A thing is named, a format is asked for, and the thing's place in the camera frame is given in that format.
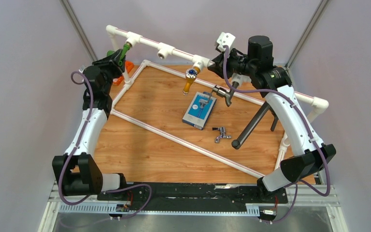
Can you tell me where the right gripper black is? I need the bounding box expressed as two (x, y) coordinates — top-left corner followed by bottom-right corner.
(208, 46), (256, 80)

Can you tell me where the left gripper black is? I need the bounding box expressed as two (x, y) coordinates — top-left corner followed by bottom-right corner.
(93, 49), (126, 95)

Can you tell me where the green plastic faucet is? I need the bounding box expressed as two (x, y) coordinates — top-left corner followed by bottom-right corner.
(106, 42), (132, 67)

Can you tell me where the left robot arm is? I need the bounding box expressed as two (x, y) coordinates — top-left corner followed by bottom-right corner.
(52, 49), (128, 201)

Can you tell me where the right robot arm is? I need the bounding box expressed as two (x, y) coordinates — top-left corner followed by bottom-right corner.
(207, 32), (336, 203)

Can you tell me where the dark grey short faucet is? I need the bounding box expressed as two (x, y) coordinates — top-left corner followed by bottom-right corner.
(212, 86), (235, 107)

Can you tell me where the blue razor box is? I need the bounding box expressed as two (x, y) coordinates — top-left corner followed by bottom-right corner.
(182, 92), (217, 130)

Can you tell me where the chrome metal faucet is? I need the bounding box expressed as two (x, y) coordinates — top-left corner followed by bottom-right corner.
(212, 127), (232, 144)

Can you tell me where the dark grey long faucet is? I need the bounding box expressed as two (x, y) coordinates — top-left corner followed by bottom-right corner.
(231, 101), (279, 150)

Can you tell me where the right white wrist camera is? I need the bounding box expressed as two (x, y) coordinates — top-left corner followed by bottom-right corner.
(216, 32), (236, 52)

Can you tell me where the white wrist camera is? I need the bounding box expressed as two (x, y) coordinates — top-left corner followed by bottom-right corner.
(216, 32), (236, 52)
(78, 65), (86, 73)

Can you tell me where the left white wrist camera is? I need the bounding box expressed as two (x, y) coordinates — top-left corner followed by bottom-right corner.
(78, 65), (86, 73)

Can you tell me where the white PVC pipe frame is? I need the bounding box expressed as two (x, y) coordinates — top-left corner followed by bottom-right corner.
(106, 25), (329, 178)

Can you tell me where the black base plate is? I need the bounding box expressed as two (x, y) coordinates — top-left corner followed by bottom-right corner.
(97, 182), (288, 212)

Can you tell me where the aluminium frame rail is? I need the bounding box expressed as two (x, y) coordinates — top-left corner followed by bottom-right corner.
(39, 182), (348, 232)

